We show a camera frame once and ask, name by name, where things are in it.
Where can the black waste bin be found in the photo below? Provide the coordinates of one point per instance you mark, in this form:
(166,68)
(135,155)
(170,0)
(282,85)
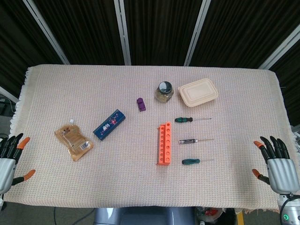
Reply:
(214,216)

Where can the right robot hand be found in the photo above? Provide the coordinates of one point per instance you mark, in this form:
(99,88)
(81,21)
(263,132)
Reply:
(282,173)

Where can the beige lidded lunch box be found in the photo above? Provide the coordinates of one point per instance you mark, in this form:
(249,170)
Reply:
(198,92)

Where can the glass jar black lid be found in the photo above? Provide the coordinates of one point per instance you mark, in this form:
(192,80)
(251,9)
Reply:
(164,92)

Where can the orange screwdriver rack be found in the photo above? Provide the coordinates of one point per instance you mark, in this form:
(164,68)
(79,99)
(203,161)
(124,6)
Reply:
(167,150)

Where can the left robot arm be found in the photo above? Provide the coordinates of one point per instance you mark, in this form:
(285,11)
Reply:
(1,199)

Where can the grey robot torso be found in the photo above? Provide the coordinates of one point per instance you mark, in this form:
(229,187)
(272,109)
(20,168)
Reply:
(143,216)

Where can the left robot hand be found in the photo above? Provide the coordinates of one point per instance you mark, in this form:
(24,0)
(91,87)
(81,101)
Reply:
(5,167)

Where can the white partition frame post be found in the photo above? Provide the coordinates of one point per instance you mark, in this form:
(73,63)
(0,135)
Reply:
(197,35)
(123,32)
(280,50)
(47,32)
(8,95)

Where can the silver black precision screwdriver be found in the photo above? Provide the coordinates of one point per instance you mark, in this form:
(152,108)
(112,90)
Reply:
(187,141)

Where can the beige woven tablecloth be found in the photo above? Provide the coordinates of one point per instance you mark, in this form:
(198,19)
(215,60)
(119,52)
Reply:
(131,182)

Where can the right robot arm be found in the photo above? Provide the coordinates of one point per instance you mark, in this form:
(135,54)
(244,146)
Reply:
(293,211)

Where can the purple toy block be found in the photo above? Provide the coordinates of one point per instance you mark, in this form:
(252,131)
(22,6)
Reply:
(141,105)

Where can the brown drink pouch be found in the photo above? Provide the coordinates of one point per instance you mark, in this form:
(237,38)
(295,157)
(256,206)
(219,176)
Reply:
(73,140)

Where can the dark blue printed box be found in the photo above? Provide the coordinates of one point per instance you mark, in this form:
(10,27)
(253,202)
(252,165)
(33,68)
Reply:
(109,125)

